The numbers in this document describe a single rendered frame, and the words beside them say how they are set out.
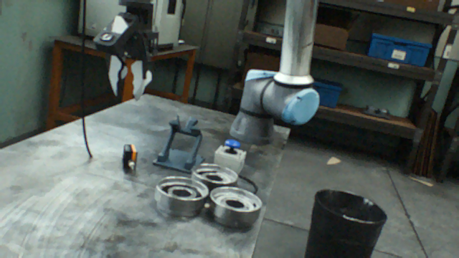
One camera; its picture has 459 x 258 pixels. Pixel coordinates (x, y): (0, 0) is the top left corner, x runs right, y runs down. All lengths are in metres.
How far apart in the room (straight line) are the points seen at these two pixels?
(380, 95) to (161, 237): 4.30
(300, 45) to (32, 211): 0.80
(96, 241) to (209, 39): 4.11
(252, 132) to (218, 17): 3.41
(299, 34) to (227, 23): 3.48
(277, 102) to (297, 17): 0.25
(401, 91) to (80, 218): 4.40
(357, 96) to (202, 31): 1.80
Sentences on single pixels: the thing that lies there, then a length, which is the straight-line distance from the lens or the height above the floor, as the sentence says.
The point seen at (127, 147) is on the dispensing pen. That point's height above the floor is 0.84.
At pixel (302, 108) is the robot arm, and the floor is 0.96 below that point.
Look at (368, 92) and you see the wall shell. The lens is 4.93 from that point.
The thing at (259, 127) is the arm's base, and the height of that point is 0.86.
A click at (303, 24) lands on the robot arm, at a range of 1.25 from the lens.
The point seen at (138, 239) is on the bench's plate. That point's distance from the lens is 0.78.
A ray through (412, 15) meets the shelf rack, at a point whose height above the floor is 1.43.
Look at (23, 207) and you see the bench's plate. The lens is 0.86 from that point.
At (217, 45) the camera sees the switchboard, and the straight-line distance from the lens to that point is 4.75.
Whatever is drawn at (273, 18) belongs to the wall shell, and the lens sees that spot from 4.89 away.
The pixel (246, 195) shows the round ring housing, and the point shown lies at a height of 0.83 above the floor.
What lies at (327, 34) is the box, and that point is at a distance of 4.32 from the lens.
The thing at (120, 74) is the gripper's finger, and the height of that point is 1.01.
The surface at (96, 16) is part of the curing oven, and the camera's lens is 3.29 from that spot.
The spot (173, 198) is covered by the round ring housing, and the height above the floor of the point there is 0.84.
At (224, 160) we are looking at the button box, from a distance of 1.11.
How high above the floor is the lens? 1.20
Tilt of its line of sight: 15 degrees down
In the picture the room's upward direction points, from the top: 12 degrees clockwise
